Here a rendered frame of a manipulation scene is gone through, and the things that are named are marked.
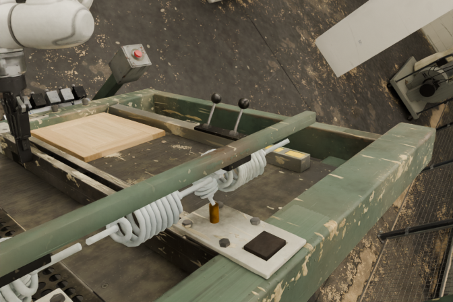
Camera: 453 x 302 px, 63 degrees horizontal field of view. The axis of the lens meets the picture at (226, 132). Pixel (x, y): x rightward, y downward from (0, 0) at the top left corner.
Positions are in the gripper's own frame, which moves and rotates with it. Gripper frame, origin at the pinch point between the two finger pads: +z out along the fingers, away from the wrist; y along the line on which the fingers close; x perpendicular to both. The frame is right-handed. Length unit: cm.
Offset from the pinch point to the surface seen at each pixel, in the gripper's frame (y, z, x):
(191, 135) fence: 14, 7, 49
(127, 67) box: -48, -9, 67
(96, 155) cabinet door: 2.9, 7.2, 18.9
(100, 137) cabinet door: -10.6, 6.8, 28.1
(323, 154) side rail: 52, 12, 73
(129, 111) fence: -23, 4, 49
